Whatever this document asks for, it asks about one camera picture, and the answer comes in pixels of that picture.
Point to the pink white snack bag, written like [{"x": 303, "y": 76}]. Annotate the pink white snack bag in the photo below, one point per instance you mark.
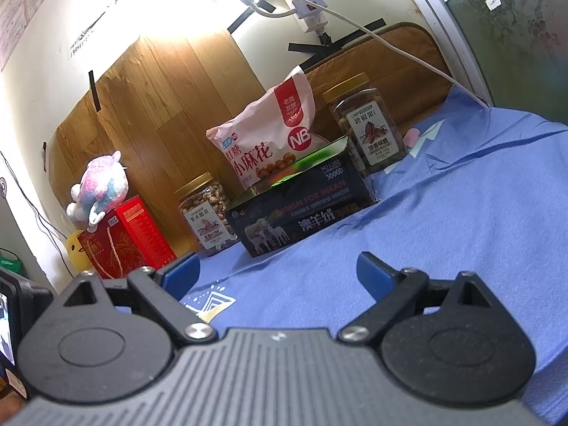
[{"x": 266, "y": 133}]

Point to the frosted glass door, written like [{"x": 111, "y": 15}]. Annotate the frosted glass door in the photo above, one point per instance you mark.
[{"x": 510, "y": 31}]

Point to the green plastic bag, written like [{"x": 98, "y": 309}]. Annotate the green plastic bag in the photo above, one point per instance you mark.
[{"x": 9, "y": 262}]

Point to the brown cushion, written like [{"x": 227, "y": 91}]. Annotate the brown cushion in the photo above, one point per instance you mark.
[{"x": 399, "y": 71}]

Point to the blue printed bedsheet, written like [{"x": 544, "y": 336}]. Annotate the blue printed bedsheet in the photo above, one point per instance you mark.
[{"x": 443, "y": 213}]

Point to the wall poster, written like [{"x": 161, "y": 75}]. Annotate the wall poster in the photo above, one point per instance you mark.
[{"x": 26, "y": 9}]

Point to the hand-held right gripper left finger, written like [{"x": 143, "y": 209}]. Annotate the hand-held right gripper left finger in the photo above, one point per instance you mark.
[{"x": 182, "y": 273}]

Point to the nut jar with red label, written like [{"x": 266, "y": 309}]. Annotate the nut jar with red label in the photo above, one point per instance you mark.
[{"x": 377, "y": 133}]

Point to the wooden board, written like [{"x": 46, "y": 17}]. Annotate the wooden board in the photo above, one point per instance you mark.
[{"x": 168, "y": 111}]

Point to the red gift box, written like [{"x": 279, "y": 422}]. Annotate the red gift box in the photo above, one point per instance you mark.
[{"x": 142, "y": 235}]

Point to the pink white plush toy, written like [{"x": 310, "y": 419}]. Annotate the pink white plush toy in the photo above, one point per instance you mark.
[{"x": 102, "y": 186}]

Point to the black tape strip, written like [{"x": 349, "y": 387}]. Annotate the black tape strip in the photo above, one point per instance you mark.
[
  {"x": 248, "y": 11},
  {"x": 321, "y": 53},
  {"x": 95, "y": 91},
  {"x": 45, "y": 155},
  {"x": 364, "y": 29},
  {"x": 306, "y": 47}
]

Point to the yellow plush toy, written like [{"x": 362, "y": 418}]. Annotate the yellow plush toy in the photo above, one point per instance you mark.
[{"x": 75, "y": 248}]

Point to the white flexible lamp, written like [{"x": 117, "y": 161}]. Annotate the white flexible lamp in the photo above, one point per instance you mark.
[{"x": 266, "y": 12}]

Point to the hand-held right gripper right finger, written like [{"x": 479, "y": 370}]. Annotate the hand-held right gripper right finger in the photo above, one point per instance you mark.
[{"x": 377, "y": 275}]

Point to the black cardboard box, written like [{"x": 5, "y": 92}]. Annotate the black cardboard box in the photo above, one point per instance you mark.
[{"x": 288, "y": 226}]

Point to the jar of pale nuts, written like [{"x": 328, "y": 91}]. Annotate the jar of pale nuts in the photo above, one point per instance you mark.
[{"x": 208, "y": 226}]

